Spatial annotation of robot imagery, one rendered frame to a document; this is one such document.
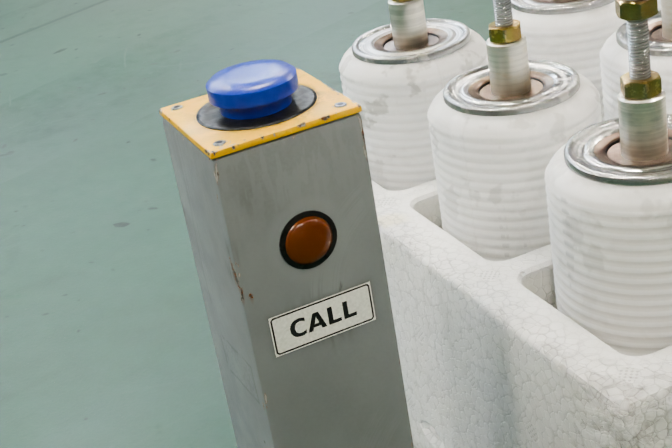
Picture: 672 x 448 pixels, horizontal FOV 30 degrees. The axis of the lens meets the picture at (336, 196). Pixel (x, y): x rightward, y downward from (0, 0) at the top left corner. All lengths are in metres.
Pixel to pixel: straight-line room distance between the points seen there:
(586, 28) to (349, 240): 0.31
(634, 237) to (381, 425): 0.15
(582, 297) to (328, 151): 0.15
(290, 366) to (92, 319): 0.53
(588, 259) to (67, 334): 0.58
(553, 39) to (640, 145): 0.23
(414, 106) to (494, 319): 0.19
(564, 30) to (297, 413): 0.35
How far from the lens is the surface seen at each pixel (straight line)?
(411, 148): 0.78
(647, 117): 0.60
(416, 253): 0.70
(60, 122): 1.57
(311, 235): 0.54
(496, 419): 0.68
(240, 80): 0.54
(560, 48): 0.82
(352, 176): 0.54
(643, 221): 0.58
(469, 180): 0.69
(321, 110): 0.54
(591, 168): 0.59
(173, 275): 1.12
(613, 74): 0.75
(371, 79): 0.77
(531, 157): 0.67
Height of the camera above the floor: 0.50
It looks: 25 degrees down
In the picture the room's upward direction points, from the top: 10 degrees counter-clockwise
